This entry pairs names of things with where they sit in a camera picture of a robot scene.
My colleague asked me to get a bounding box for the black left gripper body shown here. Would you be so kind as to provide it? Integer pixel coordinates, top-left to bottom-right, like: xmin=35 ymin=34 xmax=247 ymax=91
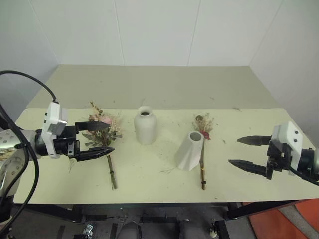
xmin=53 ymin=125 xmax=81 ymax=159

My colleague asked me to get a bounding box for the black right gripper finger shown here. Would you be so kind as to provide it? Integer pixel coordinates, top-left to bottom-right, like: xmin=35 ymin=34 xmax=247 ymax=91
xmin=236 ymin=135 xmax=272 ymax=147
xmin=228 ymin=159 xmax=268 ymax=178

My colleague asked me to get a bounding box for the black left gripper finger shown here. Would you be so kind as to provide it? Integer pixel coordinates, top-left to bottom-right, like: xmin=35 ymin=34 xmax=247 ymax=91
xmin=74 ymin=147 xmax=116 ymax=162
xmin=75 ymin=121 xmax=111 ymax=132

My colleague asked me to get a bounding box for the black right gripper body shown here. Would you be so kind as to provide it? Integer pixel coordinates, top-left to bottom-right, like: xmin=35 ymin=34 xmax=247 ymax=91
xmin=266 ymin=140 xmax=293 ymax=180

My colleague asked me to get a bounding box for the round white bottle vase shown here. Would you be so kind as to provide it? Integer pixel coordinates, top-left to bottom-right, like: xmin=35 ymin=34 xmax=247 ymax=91
xmin=134 ymin=105 xmax=159 ymax=146

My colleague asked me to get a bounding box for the angular white faceted vase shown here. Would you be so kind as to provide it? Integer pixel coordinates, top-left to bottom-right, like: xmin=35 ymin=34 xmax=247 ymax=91
xmin=173 ymin=131 xmax=204 ymax=172

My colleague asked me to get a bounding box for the pink dried flower bouquet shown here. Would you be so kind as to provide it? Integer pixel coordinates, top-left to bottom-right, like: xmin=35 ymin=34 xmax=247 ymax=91
xmin=68 ymin=100 xmax=123 ymax=191

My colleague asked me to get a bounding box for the red-tied dried flower bouquet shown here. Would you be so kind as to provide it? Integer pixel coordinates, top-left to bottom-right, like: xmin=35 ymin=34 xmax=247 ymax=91
xmin=192 ymin=112 xmax=215 ymax=191

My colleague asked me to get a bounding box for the orange floor mat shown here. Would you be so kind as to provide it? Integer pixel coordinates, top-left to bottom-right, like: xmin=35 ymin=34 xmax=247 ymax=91
xmin=248 ymin=198 xmax=319 ymax=239

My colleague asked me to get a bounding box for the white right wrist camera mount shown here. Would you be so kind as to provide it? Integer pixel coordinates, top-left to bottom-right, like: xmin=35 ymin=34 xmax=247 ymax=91
xmin=270 ymin=120 xmax=304 ymax=176

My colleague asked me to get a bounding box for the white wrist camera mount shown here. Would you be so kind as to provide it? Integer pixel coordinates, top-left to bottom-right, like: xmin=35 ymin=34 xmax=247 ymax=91
xmin=270 ymin=120 xmax=304 ymax=176
xmin=40 ymin=101 xmax=69 ymax=160

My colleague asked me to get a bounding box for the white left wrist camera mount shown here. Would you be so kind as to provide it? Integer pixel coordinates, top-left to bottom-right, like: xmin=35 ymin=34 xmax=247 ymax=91
xmin=40 ymin=101 xmax=69 ymax=160

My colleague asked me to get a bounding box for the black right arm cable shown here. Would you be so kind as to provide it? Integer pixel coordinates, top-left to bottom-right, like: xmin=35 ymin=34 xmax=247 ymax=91
xmin=287 ymin=166 xmax=319 ymax=186

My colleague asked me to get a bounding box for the black metal table frame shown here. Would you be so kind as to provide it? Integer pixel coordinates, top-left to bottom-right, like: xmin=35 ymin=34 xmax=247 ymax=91
xmin=9 ymin=198 xmax=311 ymax=239

